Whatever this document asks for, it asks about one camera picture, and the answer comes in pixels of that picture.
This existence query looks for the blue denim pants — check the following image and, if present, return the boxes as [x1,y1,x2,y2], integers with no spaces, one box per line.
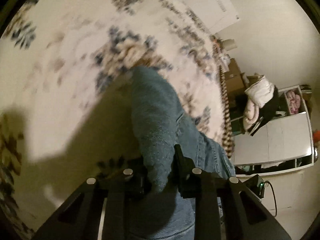
[130,67,235,239]

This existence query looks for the white paper sheet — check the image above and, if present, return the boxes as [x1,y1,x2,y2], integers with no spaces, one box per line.
[184,0,240,34]

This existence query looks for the white floral blanket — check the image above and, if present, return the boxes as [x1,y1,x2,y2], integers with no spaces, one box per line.
[1,0,226,239]

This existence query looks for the black cable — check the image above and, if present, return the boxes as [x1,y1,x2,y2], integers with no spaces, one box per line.
[263,180,278,218]

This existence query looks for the white cabinet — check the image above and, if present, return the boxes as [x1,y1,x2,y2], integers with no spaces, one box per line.
[232,85,315,178]

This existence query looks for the white bundled clothes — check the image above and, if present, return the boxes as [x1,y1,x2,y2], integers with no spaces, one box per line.
[242,73,280,136]

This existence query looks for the brown cardboard boxes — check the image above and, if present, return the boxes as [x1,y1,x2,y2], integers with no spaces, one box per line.
[224,58,247,107]

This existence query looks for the brown checkered bedsheet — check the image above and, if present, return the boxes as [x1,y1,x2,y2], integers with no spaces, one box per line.
[219,66,235,159]

